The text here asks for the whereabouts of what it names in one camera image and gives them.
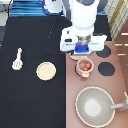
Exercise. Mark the pink pot with red dots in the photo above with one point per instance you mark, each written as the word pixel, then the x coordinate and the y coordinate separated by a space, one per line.
pixel 84 67

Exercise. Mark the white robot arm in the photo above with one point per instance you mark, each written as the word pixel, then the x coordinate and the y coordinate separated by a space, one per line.
pixel 82 15

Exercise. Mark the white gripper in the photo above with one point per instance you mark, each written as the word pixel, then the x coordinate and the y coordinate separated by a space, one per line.
pixel 80 45

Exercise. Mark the pink stove top board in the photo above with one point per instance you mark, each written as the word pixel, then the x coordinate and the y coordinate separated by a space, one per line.
pixel 114 84

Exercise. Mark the black table mat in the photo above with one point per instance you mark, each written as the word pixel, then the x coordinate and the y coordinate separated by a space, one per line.
pixel 26 101

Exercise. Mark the dark stove burner disc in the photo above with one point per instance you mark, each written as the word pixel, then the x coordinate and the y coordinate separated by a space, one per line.
pixel 106 69
pixel 105 52

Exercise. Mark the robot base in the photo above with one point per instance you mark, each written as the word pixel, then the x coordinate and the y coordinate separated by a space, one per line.
pixel 52 7

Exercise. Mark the cream round plate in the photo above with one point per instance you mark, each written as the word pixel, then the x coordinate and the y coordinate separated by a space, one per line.
pixel 46 71

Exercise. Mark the grey frying pan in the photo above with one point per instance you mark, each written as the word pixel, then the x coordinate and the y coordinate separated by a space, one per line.
pixel 96 108

